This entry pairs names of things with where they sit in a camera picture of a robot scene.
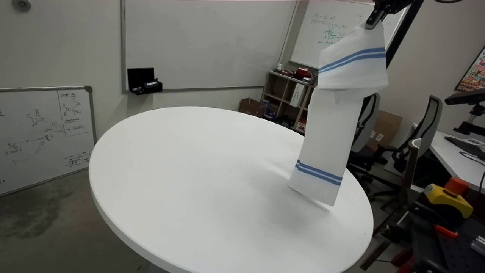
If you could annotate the black keyboard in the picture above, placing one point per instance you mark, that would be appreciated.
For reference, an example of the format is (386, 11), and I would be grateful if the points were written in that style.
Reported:
(468, 145)

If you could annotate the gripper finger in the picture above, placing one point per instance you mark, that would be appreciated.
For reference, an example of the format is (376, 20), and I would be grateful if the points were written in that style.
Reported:
(399, 4)
(375, 18)

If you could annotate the large cardboard box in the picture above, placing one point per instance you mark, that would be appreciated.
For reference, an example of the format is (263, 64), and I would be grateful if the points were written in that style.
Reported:
(384, 127)

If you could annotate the round grey wall fitting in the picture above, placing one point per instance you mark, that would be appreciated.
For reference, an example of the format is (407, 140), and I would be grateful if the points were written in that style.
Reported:
(21, 4)

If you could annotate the framed whiteboard with black sketches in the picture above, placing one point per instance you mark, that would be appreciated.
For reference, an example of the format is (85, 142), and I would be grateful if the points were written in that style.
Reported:
(41, 136)

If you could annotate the red container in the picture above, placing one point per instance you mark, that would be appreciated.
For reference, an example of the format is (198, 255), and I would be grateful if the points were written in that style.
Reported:
(302, 72)

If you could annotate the wooden cubby shelf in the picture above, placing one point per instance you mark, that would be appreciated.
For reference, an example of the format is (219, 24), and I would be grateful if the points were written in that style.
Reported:
(278, 94)

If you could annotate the colourful framed picture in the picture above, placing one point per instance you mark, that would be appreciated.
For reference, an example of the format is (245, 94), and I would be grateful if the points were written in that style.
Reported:
(475, 76)

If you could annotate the black stand pole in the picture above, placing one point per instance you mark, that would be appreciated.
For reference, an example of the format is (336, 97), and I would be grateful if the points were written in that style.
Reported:
(403, 30)

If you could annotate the white book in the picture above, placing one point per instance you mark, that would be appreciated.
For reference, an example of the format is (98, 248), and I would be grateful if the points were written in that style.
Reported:
(297, 95)

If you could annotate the row of office chairs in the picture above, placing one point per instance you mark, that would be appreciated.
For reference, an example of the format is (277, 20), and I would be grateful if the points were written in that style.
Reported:
(428, 125)

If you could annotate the white cloth with blue stripes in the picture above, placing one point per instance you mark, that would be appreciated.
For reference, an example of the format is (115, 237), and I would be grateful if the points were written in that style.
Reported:
(333, 125)

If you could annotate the white cup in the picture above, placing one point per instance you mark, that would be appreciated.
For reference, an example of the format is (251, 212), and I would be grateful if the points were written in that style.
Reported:
(280, 67)

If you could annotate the small cardboard box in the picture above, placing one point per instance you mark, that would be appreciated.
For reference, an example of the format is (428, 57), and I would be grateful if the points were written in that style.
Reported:
(251, 107)

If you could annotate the black marker holder box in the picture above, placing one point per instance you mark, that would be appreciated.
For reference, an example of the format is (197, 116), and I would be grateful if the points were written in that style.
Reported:
(141, 80)

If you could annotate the wall whiteboard with green writing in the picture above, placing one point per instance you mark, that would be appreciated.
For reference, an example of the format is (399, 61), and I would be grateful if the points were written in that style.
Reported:
(314, 41)

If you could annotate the white desk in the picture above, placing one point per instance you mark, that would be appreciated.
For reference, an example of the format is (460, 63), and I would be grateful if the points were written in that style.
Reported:
(451, 157)

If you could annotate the yellow emergency stop button box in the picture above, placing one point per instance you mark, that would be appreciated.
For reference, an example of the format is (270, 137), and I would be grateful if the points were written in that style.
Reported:
(447, 199)

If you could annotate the brown post with white cap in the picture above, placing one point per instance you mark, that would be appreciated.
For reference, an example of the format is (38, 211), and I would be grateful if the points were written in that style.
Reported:
(410, 170)

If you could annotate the large blank wall whiteboard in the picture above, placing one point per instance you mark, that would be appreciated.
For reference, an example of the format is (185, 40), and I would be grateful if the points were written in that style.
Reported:
(204, 41)

